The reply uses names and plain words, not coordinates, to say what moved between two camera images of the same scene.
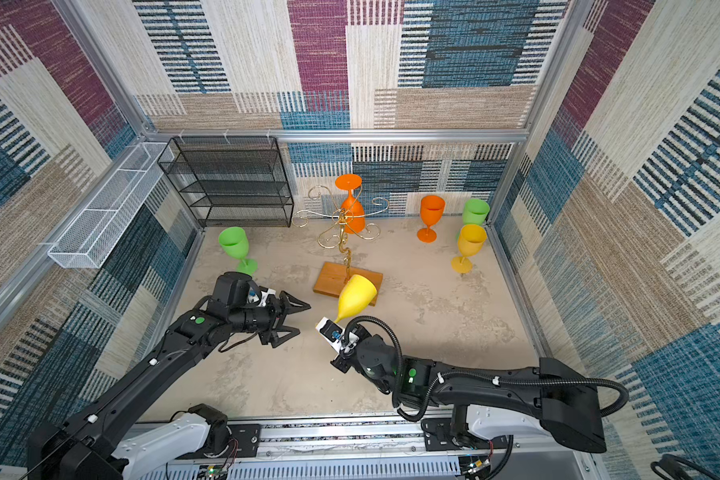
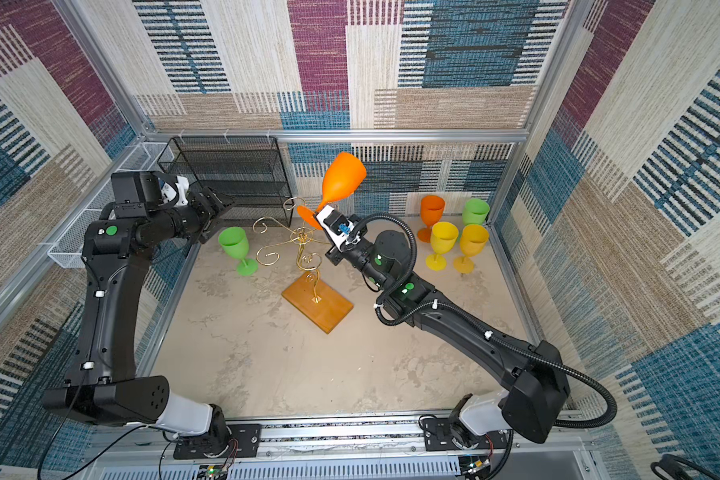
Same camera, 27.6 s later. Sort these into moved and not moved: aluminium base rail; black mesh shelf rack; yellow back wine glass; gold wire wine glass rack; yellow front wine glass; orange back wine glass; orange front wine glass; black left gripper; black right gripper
Moved: orange back wine glass; black left gripper; black right gripper; yellow back wine glass; gold wire wine glass rack
Not moved: black mesh shelf rack; yellow front wine glass; orange front wine glass; aluminium base rail
